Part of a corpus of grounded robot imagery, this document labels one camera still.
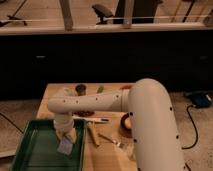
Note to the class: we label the orange red plate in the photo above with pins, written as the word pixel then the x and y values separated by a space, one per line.
pixel 126 87

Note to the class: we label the blue sponge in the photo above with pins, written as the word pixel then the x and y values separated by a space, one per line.
pixel 65 146

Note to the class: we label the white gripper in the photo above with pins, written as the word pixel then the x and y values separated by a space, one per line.
pixel 64 127

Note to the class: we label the green plastic tray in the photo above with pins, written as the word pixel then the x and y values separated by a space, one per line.
pixel 37 151

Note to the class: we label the dark bowl with orange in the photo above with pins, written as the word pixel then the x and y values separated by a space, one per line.
pixel 125 122

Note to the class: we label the blue black floor device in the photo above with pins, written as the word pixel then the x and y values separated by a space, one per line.
pixel 200 99

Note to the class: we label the metal fork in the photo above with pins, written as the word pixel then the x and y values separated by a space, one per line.
pixel 117 143

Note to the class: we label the dark metal cup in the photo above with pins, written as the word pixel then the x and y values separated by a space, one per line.
pixel 80 89

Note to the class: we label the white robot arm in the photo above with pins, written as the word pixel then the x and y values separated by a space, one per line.
pixel 154 129

